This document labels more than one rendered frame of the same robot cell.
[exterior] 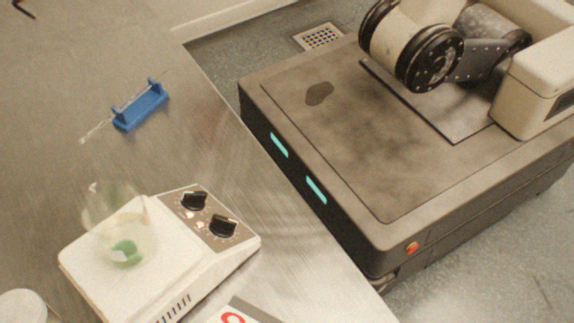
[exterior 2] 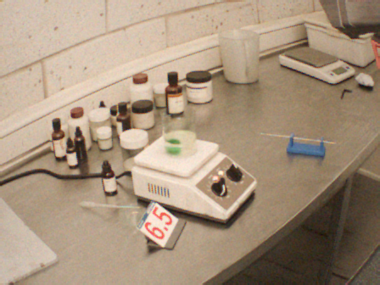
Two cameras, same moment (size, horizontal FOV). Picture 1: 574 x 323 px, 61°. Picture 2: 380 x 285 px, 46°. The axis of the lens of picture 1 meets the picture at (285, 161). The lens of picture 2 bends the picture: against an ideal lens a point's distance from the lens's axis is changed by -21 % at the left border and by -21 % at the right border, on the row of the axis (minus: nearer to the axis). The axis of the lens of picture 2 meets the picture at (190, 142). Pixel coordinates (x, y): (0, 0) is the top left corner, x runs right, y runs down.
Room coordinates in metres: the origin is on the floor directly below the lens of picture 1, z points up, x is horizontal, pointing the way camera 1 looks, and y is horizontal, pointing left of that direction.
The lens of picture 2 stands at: (0.09, -0.73, 1.32)
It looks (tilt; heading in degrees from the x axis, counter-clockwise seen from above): 27 degrees down; 78
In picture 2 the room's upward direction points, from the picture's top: 3 degrees counter-clockwise
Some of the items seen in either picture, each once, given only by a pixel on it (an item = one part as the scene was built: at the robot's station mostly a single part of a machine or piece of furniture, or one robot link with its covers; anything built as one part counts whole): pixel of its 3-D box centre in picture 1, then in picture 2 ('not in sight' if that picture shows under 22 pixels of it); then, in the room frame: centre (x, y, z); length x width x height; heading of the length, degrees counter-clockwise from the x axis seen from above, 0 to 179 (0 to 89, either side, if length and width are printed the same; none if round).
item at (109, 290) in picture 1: (131, 255); (176, 153); (0.26, 0.17, 0.83); 0.12 x 0.12 x 0.01; 45
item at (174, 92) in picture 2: not in sight; (173, 92); (0.33, 0.54, 0.80); 0.04 x 0.04 x 0.11
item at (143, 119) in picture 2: not in sight; (142, 114); (0.24, 0.49, 0.78); 0.05 x 0.05 x 0.06
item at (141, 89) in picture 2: not in sight; (141, 95); (0.25, 0.56, 0.80); 0.06 x 0.06 x 0.11
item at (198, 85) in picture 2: not in sight; (198, 86); (0.41, 0.60, 0.79); 0.07 x 0.07 x 0.07
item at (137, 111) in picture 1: (138, 102); (306, 143); (0.57, 0.24, 0.77); 0.10 x 0.03 x 0.04; 146
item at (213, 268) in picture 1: (158, 258); (189, 177); (0.28, 0.15, 0.79); 0.22 x 0.13 x 0.08; 135
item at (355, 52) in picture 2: not in sight; (349, 36); (1.16, 0.96, 0.82); 0.37 x 0.31 x 0.14; 34
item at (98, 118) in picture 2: not in sight; (100, 125); (0.13, 0.47, 0.78); 0.06 x 0.06 x 0.07
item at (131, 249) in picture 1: (121, 226); (181, 131); (0.27, 0.17, 0.88); 0.07 x 0.06 x 0.08; 38
